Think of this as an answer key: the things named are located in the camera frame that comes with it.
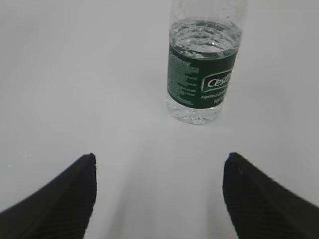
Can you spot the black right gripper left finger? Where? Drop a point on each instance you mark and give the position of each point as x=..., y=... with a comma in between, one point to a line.
x=60, y=210

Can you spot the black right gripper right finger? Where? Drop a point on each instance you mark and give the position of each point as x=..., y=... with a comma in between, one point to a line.
x=261, y=208

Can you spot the clear water bottle green label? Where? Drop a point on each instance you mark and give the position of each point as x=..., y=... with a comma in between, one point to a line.
x=204, y=39

